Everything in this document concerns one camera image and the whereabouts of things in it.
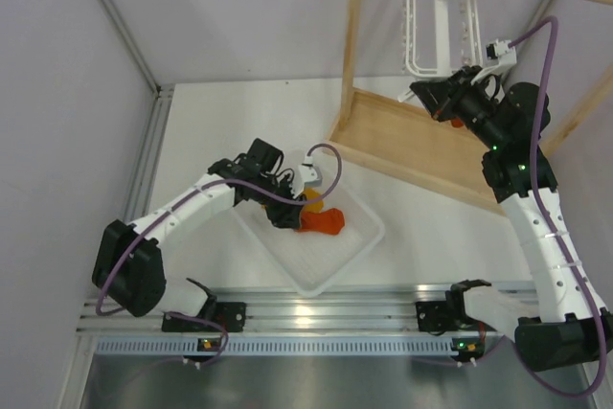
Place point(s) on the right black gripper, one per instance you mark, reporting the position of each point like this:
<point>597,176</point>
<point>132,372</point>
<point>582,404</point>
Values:
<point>442,96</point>

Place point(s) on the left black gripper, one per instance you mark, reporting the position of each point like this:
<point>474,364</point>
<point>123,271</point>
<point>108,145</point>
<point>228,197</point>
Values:
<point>284,215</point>

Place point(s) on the orange sock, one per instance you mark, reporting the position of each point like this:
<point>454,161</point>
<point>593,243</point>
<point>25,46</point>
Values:
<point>329,222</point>
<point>457,123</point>

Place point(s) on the white clip hanger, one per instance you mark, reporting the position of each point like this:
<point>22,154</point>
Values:
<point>440,37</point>

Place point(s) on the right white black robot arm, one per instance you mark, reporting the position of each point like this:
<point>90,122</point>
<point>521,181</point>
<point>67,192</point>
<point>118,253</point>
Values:
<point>570,324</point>

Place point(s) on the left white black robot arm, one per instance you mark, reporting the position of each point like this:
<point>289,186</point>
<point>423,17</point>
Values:
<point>133,263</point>

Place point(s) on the white plastic tray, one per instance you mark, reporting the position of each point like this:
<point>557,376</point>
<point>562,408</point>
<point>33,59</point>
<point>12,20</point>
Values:
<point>311,261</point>

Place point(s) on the wooden hanging rack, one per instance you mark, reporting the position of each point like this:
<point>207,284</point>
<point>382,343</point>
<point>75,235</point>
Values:
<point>399,139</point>

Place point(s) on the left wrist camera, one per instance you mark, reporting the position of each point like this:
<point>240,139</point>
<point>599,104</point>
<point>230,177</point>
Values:
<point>307,177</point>

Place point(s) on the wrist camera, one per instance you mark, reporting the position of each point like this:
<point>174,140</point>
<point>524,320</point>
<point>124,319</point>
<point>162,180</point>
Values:
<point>500,53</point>
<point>307,177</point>

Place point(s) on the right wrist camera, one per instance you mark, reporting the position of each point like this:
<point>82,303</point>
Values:
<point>500,53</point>

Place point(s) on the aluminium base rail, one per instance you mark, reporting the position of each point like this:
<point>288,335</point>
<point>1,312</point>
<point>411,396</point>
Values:
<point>344,309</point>

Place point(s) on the aluminium corner frame post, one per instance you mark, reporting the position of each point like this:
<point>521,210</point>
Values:
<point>130,45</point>

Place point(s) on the slotted grey cable duct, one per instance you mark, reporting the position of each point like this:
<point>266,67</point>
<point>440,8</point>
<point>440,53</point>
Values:
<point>279,346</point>

